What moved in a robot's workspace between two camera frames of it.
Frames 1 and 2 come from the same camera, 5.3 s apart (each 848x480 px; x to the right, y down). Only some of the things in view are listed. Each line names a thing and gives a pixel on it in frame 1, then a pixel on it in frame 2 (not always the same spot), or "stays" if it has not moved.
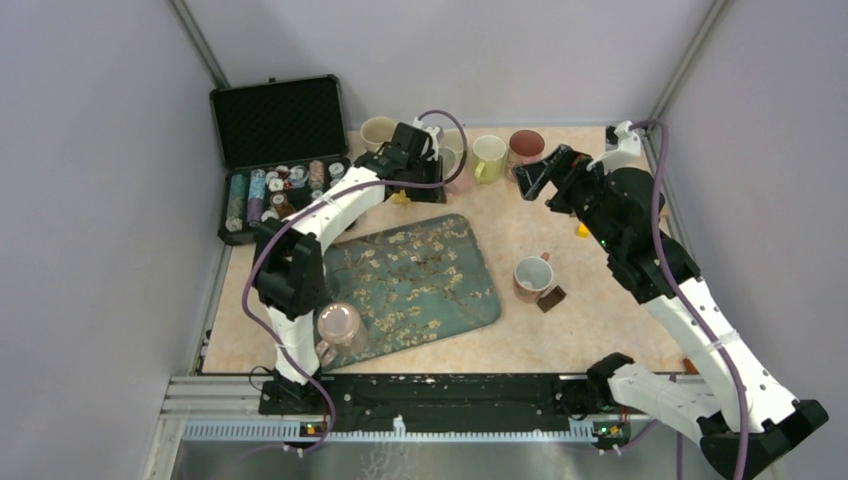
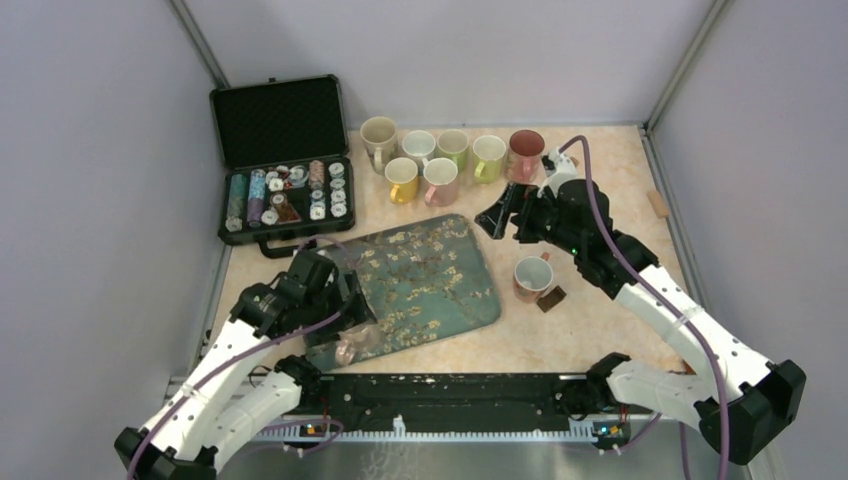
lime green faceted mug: x=489 y=152 stays
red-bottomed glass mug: x=525 y=146 stays
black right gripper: x=558 y=165 → x=494 y=220
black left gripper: x=433 y=195 → x=354 y=310
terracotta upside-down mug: x=532 y=277 stays
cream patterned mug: x=376 y=131 stays
